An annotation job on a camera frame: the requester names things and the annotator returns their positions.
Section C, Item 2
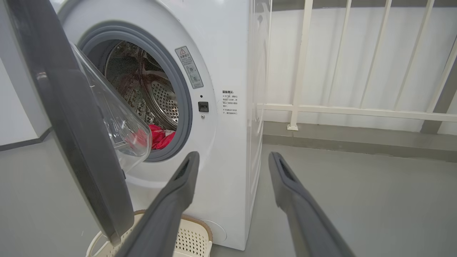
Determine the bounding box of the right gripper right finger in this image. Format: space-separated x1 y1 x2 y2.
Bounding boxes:
268 152 356 257

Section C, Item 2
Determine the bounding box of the round white drain cover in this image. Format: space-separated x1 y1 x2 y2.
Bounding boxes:
200 218 227 244

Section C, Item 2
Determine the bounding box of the red and white garment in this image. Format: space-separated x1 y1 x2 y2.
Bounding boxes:
129 124 176 150

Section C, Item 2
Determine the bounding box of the dark grey glass washer door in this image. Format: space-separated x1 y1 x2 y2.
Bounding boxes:
5 0 153 247

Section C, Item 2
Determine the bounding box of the black printed text label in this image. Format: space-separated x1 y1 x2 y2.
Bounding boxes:
222 90 239 115

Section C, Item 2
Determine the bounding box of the grey warning sticker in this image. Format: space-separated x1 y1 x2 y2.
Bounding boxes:
175 46 204 89

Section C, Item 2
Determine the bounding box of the white metal railing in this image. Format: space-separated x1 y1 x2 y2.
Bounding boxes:
255 0 457 131

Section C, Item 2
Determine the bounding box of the white front-load washing machine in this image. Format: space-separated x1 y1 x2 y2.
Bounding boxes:
50 0 272 251

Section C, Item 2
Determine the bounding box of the grey rubber door seal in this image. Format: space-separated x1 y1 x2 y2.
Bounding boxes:
78 21 193 163

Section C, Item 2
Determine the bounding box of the perforated steel washer drum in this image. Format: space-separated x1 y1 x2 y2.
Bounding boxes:
104 40 179 131

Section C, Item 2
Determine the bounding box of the cream plastic laundry basket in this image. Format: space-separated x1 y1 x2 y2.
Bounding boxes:
86 210 214 257

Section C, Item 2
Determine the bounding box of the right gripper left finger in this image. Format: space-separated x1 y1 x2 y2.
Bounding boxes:
116 151 200 257

